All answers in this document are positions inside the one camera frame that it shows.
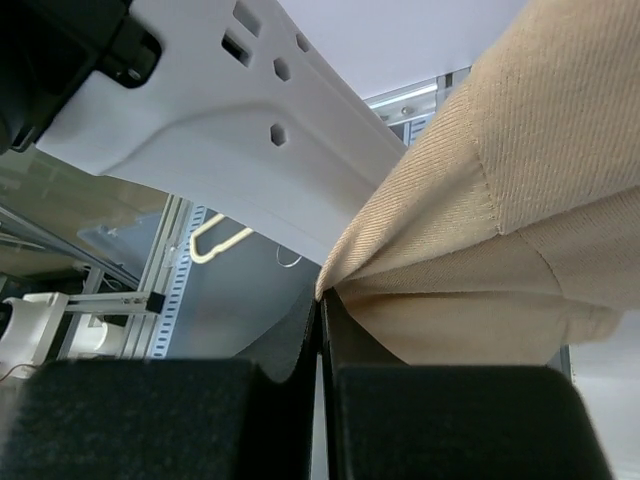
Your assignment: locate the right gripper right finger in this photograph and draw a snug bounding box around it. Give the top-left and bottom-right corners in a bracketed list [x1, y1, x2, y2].
[319, 291, 611, 479]

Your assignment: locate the aluminium mounting rail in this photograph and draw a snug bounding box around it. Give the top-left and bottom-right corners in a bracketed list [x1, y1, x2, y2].
[117, 195, 207, 359]

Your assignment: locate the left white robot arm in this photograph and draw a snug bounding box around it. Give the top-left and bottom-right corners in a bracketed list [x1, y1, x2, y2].
[1, 1, 404, 263]

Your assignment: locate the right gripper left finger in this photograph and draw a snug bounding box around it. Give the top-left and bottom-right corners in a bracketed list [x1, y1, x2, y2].
[1, 288, 316, 479]

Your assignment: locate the beige t shirt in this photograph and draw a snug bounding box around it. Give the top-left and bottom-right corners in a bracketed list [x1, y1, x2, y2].
[316, 1, 639, 365]

